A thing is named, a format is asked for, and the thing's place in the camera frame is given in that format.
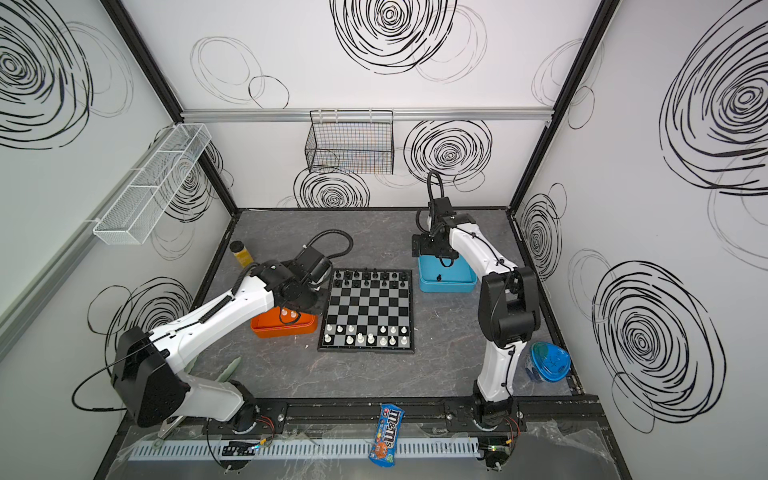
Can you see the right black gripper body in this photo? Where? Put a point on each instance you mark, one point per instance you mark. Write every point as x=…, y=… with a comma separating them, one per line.
x=429, y=246

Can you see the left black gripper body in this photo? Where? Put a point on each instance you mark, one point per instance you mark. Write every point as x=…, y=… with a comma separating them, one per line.
x=297, y=300

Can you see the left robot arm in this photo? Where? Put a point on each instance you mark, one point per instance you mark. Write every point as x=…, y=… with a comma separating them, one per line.
x=148, y=373

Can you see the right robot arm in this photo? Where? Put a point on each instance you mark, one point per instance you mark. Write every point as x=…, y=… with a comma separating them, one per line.
x=508, y=308

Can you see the black white chess board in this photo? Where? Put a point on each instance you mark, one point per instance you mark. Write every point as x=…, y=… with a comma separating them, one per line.
x=369, y=310

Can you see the blue plastic tray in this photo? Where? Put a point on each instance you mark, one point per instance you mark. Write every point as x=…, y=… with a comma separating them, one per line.
x=444, y=276

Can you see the orange plastic tray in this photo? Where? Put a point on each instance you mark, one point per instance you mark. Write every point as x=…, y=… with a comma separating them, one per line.
x=279, y=322

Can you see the yellow jar black lid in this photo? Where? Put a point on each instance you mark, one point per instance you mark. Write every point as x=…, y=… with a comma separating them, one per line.
x=241, y=253

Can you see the blue lidded plastic container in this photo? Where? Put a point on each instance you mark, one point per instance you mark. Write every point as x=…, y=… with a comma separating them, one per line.
x=547, y=363

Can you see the M&M's candy bag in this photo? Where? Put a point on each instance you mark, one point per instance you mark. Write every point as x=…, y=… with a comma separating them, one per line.
x=384, y=447

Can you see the black wire basket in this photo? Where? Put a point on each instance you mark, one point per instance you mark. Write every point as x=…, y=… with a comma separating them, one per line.
x=354, y=140

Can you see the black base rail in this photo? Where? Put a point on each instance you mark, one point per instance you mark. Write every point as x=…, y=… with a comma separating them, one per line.
x=454, y=414

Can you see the white slotted cable duct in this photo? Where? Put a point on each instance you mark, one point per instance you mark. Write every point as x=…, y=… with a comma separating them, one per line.
x=300, y=449

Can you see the white mesh wall shelf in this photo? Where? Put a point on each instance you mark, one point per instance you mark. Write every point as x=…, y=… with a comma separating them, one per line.
x=168, y=183

